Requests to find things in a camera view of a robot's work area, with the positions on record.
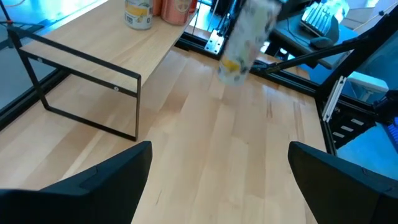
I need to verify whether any black aluminium table frame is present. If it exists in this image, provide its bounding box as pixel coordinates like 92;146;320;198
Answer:
0;0;398;156

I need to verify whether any dark grey computer mouse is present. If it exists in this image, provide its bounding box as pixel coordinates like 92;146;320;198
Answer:
310;36;333;50

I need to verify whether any wooden shelf black metal frame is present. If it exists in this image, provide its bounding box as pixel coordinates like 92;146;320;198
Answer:
6;0;200;142

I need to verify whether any slim white can multicolour print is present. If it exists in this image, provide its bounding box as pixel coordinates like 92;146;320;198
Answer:
216;0;282;87

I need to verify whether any grey desk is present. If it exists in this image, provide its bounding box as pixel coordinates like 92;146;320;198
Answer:
269;12;361;71

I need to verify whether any white keyboard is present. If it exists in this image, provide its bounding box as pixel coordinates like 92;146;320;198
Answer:
300;0;340;35

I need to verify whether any white metal bracket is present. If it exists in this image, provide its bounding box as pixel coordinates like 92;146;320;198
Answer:
322;75;348;124

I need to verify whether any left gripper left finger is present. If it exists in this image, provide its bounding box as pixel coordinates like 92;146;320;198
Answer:
0;140;154;224

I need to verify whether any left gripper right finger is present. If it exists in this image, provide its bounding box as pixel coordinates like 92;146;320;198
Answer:
287;141;398;224

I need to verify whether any slim white can yellow print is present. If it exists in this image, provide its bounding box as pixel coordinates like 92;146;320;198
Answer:
124;0;154;31

